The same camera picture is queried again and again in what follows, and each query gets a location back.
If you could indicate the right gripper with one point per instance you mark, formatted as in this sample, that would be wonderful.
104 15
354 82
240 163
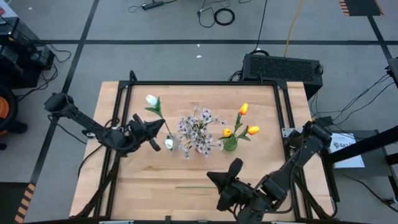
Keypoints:
241 191

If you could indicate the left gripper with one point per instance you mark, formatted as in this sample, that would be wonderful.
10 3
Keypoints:
138 133

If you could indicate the orange artificial tulip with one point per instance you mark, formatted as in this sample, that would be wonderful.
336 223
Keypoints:
253 130
243 109
227 132

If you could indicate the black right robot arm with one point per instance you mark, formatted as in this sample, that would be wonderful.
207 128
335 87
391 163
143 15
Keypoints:
289 168

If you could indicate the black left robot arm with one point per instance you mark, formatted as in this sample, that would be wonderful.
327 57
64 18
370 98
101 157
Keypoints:
87 124

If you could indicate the clear cut-glass vase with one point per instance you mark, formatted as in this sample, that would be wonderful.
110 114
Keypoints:
176 140

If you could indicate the green glass vase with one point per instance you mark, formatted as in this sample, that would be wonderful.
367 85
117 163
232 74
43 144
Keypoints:
230 145

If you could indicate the silver aluminium profile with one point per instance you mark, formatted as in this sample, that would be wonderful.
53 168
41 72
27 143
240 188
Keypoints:
289 222
116 222

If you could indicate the black power brick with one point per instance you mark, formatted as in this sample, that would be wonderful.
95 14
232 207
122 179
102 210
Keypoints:
323 120

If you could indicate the black power strip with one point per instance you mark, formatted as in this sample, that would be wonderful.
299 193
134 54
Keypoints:
152 5

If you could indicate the white printed paper sign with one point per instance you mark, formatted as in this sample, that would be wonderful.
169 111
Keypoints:
348 155

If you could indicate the black perforated computer case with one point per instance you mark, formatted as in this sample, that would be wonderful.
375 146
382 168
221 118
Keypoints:
281 73

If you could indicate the black equipment cart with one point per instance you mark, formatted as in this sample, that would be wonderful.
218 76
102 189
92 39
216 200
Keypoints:
18 56

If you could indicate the black side table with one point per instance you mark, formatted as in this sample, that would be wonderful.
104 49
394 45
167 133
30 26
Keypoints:
379 177

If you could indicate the black hazard-striped floor mat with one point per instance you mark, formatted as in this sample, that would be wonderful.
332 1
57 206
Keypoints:
360 7
12 202

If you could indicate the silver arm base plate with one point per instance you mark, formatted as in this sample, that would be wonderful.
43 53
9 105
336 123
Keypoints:
90 134
286 131

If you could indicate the black aluminium table frame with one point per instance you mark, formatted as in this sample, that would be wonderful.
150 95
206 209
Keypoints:
202 83

